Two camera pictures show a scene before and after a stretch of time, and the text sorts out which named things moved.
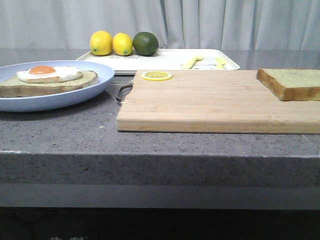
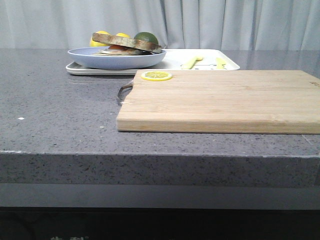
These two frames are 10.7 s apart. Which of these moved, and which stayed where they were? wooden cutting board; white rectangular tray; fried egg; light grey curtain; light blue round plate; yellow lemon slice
Moved: light blue round plate; fried egg
Stayed: wooden cutting board; yellow lemon slice; light grey curtain; white rectangular tray
